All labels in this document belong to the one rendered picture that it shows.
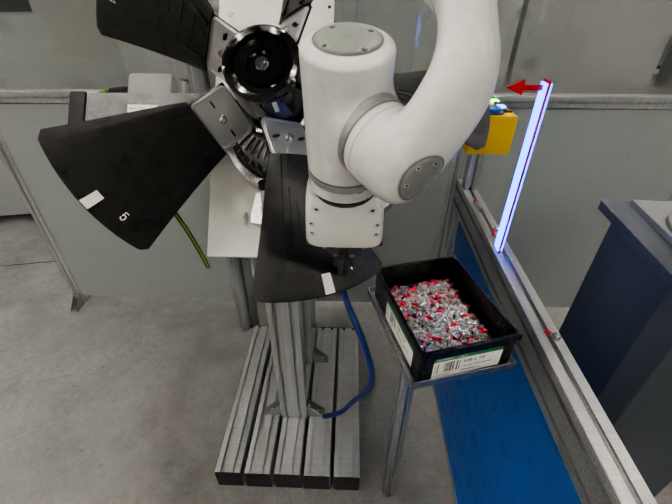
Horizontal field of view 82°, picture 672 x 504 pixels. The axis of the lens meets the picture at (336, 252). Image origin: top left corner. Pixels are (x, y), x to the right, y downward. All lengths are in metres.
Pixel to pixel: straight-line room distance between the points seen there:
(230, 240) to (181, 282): 1.12
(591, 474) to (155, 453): 1.32
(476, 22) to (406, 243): 1.39
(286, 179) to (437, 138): 0.33
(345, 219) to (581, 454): 0.42
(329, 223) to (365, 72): 0.20
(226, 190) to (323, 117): 0.55
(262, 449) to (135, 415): 0.54
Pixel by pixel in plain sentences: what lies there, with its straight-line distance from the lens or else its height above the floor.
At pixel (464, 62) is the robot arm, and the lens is 0.32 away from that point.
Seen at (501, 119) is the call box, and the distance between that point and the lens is 0.98.
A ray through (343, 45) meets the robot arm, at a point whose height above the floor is 1.28.
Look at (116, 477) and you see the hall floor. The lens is 1.62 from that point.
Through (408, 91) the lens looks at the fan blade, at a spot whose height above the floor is 1.18.
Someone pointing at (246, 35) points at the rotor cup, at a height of 1.25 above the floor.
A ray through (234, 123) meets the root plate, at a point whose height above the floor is 1.13.
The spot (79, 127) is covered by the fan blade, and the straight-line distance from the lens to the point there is 0.71.
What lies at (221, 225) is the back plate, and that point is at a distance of 0.88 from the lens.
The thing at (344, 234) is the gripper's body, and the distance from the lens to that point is 0.50.
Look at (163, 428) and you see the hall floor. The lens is 1.65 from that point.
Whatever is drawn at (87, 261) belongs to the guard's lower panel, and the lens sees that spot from 2.11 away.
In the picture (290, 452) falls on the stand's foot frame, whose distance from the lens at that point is 1.41.
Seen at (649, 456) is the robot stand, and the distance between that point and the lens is 1.22.
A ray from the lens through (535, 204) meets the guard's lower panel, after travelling 1.72.
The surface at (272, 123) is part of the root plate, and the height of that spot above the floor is 1.14.
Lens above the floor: 1.33
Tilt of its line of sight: 36 degrees down
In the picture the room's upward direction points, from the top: straight up
